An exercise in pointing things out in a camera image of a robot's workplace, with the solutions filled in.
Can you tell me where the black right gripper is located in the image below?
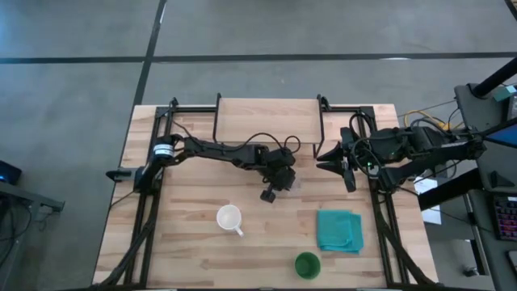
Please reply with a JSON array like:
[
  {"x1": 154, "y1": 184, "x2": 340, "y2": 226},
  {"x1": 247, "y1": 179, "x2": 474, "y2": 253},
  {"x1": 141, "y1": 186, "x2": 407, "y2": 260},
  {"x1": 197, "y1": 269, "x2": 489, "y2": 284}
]
[{"x1": 315, "y1": 126, "x2": 367, "y2": 175}]

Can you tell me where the white ceramic mug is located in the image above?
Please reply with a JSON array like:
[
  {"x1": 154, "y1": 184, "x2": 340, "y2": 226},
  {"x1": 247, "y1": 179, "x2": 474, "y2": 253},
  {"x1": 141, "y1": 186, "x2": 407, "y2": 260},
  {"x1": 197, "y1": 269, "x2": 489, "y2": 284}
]
[{"x1": 216, "y1": 204, "x2": 246, "y2": 238}]

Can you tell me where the green plastic cup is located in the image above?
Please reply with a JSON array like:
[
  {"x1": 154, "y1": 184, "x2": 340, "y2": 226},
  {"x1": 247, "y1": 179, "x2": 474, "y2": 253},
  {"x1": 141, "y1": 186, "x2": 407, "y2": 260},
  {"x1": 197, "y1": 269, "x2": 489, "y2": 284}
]
[{"x1": 293, "y1": 251, "x2": 322, "y2": 280}]

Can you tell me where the wooden shelf with black legs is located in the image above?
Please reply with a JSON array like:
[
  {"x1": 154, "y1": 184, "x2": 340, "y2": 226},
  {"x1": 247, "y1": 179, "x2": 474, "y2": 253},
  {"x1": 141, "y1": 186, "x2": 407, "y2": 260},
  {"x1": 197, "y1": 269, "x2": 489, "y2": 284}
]
[{"x1": 212, "y1": 92, "x2": 332, "y2": 159}]

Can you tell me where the teal folded cloth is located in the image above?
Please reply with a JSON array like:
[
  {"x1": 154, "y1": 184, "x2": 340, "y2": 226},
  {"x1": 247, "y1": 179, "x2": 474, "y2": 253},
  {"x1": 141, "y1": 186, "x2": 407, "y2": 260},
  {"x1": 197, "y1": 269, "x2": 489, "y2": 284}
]
[{"x1": 316, "y1": 209, "x2": 364, "y2": 255}]

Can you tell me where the black desk beam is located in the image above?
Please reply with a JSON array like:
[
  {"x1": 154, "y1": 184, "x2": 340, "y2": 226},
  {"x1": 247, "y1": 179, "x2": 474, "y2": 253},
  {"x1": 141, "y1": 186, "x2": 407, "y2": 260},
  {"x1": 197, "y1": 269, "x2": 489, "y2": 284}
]
[{"x1": 418, "y1": 167, "x2": 485, "y2": 212}]

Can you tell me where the grey desk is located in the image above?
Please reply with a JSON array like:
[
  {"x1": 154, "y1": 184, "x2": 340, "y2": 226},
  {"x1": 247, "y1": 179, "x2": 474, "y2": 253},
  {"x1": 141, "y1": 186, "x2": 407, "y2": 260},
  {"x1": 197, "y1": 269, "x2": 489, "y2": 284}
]
[{"x1": 454, "y1": 82, "x2": 517, "y2": 291}]

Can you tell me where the small black triangular object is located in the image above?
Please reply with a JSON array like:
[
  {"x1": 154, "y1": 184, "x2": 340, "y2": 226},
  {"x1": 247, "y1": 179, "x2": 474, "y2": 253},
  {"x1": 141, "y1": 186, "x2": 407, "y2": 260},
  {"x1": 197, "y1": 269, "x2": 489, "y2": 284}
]
[{"x1": 489, "y1": 170, "x2": 511, "y2": 188}]

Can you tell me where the monitor with blue screen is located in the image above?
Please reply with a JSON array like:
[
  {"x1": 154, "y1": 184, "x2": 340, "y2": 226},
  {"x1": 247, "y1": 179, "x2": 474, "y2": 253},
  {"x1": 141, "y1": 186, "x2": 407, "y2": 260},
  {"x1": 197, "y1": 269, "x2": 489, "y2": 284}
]
[{"x1": 483, "y1": 119, "x2": 517, "y2": 149}]

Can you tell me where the black diagonal pole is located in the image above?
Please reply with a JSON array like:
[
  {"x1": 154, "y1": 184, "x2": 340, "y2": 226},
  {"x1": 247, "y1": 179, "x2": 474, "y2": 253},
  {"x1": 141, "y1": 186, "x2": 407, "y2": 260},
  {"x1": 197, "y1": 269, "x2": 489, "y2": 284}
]
[{"x1": 472, "y1": 56, "x2": 517, "y2": 99}]

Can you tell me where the keyboard with coloured keys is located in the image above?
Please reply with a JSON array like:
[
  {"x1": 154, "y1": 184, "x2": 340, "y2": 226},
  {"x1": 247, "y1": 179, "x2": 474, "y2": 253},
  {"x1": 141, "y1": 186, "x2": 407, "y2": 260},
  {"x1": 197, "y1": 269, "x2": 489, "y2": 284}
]
[{"x1": 493, "y1": 196, "x2": 517, "y2": 243}]

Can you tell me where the small teal box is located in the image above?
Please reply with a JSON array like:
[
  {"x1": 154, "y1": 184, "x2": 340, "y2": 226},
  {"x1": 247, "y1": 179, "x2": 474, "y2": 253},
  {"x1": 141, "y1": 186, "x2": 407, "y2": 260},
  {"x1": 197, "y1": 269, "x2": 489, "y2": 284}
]
[{"x1": 492, "y1": 84, "x2": 517, "y2": 103}]

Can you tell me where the grey metal stand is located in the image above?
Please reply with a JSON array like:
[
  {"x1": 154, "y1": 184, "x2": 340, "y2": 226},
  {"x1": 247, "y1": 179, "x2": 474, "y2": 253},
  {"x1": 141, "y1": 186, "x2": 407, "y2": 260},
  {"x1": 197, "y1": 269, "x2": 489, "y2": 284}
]
[{"x1": 0, "y1": 181, "x2": 65, "y2": 291}]

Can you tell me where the black device with blue light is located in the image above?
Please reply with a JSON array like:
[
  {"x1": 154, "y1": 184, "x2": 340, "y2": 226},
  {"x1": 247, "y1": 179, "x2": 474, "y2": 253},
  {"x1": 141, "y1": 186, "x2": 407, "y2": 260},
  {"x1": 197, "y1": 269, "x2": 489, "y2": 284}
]
[{"x1": 0, "y1": 160, "x2": 23, "y2": 186}]

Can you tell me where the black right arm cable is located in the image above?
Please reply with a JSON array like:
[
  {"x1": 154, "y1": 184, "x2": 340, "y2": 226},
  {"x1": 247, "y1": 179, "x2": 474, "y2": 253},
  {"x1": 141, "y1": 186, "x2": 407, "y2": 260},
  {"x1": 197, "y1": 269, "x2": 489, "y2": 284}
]
[{"x1": 349, "y1": 112, "x2": 385, "y2": 179}]

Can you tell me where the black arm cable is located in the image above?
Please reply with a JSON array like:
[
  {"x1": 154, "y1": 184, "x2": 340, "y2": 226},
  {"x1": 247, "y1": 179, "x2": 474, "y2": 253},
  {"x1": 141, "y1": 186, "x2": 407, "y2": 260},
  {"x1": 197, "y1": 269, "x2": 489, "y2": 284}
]
[
  {"x1": 217, "y1": 132, "x2": 302, "y2": 154},
  {"x1": 349, "y1": 112, "x2": 385, "y2": 179}
]

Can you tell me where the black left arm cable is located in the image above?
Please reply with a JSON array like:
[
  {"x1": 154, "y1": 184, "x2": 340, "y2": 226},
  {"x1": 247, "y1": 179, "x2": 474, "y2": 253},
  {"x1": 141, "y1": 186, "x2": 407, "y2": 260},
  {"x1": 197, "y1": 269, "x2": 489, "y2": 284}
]
[{"x1": 217, "y1": 132, "x2": 302, "y2": 154}]

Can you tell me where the black aluminium table frame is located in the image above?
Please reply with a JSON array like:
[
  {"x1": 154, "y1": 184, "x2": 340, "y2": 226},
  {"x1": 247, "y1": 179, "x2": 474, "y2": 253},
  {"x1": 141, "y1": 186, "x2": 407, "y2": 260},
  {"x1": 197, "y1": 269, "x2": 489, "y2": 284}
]
[{"x1": 92, "y1": 96, "x2": 437, "y2": 290}]

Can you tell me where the yellow cable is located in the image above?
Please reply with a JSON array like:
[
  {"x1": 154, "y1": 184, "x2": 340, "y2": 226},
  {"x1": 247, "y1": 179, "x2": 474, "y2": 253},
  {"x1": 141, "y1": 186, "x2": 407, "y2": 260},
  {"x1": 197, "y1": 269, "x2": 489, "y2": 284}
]
[{"x1": 403, "y1": 109, "x2": 456, "y2": 131}]

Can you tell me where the black side bracket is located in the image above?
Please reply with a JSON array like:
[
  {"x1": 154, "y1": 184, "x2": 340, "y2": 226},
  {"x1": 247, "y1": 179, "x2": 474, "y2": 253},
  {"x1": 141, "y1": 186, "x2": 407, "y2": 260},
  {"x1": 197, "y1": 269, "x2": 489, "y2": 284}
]
[{"x1": 105, "y1": 168, "x2": 135, "y2": 183}]

